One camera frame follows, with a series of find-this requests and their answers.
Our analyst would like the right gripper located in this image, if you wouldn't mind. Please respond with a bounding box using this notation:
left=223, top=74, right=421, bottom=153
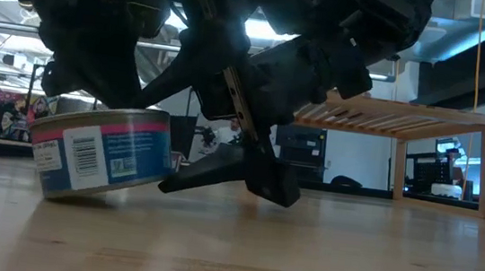
left=126, top=12, right=378, bottom=216

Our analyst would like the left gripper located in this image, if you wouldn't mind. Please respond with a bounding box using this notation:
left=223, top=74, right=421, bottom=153
left=15, top=0, right=172, bottom=112

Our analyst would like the wooden slatted shelf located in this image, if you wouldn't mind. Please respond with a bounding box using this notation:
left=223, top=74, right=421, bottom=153
left=283, top=86, right=485, bottom=221

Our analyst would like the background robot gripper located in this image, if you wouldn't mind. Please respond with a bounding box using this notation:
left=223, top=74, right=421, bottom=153
left=198, top=126, right=217, bottom=150

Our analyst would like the black monitor screen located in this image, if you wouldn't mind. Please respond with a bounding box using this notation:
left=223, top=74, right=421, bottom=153
left=166, top=114, right=199, bottom=157

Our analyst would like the colourful patterned cloth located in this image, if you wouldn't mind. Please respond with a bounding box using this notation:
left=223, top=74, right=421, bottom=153
left=0, top=88, right=61, bottom=144

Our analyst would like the bright ceiling light panel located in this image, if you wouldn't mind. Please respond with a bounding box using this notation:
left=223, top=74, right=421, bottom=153
left=163, top=7, right=303, bottom=44

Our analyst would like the black cabinet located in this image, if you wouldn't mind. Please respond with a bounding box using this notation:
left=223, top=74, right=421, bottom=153
left=285, top=125, right=329, bottom=184

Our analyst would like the black rounded object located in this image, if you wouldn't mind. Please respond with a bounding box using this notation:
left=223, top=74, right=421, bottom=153
left=330, top=174, right=365, bottom=189

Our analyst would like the ceiling light tube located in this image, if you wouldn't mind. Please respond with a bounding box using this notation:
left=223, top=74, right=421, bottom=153
left=367, top=71, right=391, bottom=83

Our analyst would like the desk computer monitor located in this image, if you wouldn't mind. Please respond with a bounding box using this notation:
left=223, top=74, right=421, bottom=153
left=403, top=147, right=457, bottom=188

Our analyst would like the white rounded object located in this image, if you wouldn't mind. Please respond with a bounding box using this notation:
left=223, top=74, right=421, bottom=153
left=429, top=181, right=464, bottom=200

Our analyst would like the yellow hanging cable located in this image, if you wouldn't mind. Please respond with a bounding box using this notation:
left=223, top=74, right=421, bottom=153
left=469, top=0, right=485, bottom=114

